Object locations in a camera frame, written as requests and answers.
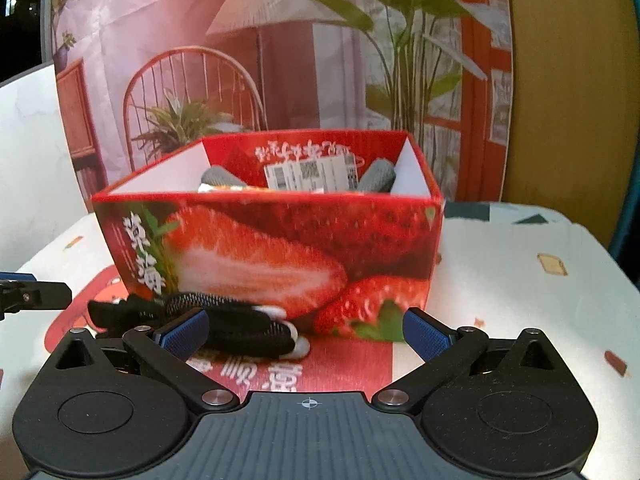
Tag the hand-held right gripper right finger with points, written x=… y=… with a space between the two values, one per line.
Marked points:
x=426 y=335

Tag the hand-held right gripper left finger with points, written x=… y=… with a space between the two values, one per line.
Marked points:
x=184 y=334

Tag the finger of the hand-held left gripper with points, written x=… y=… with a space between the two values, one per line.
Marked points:
x=40 y=297
x=17 y=277

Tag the black eye mask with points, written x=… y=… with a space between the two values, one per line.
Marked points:
x=240 y=325

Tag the red strawberry print cardboard box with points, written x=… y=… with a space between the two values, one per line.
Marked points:
x=280 y=240

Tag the cartoon printed table mat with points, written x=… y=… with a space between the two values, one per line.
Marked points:
x=525 y=310

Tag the white marble pattern board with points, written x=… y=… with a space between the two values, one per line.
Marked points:
x=35 y=160

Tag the teal curtain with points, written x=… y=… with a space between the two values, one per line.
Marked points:
x=631 y=185

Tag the wooden panel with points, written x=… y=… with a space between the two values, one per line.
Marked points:
x=565 y=110

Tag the printed room scene backdrop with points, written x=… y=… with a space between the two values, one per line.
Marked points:
x=325 y=85

